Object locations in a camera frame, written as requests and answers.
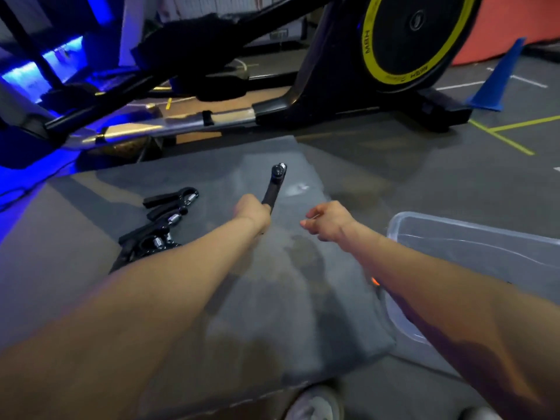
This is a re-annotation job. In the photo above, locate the blue traffic cone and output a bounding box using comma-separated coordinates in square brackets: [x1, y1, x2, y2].
[466, 38, 526, 112]

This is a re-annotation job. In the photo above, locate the black elliptical trainer machine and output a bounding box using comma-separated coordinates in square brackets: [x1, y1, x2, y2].
[0, 0, 484, 171]

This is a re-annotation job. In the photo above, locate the person's left hand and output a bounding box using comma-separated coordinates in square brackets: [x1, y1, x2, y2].
[233, 194, 272, 234]

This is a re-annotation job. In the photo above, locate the red padded mat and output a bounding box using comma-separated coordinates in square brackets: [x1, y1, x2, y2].
[452, 0, 560, 67]

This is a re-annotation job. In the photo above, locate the person's white left shoe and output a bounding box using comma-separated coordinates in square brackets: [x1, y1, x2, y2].
[284, 385, 345, 420]

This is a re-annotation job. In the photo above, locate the person's left forearm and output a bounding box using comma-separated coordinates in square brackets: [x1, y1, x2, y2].
[0, 216, 263, 420]

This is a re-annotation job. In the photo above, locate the clear plastic storage bin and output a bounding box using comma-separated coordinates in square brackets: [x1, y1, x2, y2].
[380, 211, 560, 346]

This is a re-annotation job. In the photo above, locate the person's right forearm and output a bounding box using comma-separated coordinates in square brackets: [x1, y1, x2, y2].
[339, 223, 560, 420]

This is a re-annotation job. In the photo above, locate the grey foam mat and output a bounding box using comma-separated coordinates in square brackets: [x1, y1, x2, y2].
[0, 136, 396, 420]

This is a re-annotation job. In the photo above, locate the person's right hand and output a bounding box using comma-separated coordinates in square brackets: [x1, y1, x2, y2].
[300, 200, 360, 244]

